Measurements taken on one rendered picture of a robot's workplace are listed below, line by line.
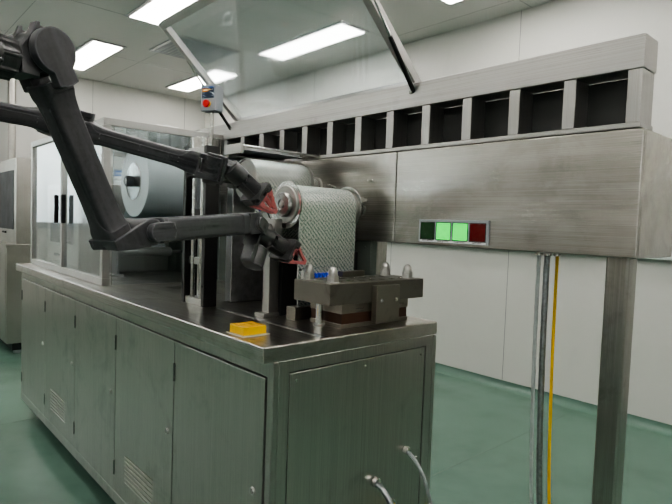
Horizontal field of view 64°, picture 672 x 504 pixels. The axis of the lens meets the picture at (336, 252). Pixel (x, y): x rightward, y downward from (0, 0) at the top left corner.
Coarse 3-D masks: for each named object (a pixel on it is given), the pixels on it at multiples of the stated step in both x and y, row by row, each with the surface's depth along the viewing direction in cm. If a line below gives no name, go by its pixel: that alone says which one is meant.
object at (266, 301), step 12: (276, 228) 168; (264, 264) 170; (276, 264) 169; (264, 276) 170; (276, 276) 170; (264, 288) 170; (276, 288) 170; (264, 300) 170; (276, 300) 170; (264, 312) 169; (276, 312) 170
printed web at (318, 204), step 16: (240, 160) 189; (256, 160) 185; (256, 176) 181; (272, 176) 185; (288, 176) 190; (304, 176) 195; (304, 192) 166; (320, 192) 171; (336, 192) 176; (240, 208) 194; (304, 208) 165; (320, 208) 169; (336, 208) 174; (352, 208) 179; (240, 240) 195; (240, 256) 196; (240, 272) 196; (256, 272) 201; (240, 288) 197; (256, 288) 201
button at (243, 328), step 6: (234, 324) 142; (240, 324) 142; (246, 324) 142; (252, 324) 142; (258, 324) 143; (234, 330) 141; (240, 330) 139; (246, 330) 138; (252, 330) 140; (258, 330) 141; (264, 330) 142
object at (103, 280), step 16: (144, 128) 234; (160, 128) 239; (176, 128) 244; (32, 144) 309; (32, 160) 309; (32, 176) 310; (64, 176) 267; (32, 192) 310; (64, 192) 268; (32, 208) 311; (64, 208) 264; (32, 224) 311; (32, 240) 312; (32, 256) 312; (64, 272) 265; (80, 272) 248
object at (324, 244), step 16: (304, 224) 165; (320, 224) 170; (336, 224) 174; (352, 224) 179; (304, 240) 166; (320, 240) 170; (336, 240) 175; (352, 240) 179; (320, 256) 171; (336, 256) 175; (352, 256) 180; (320, 272) 171
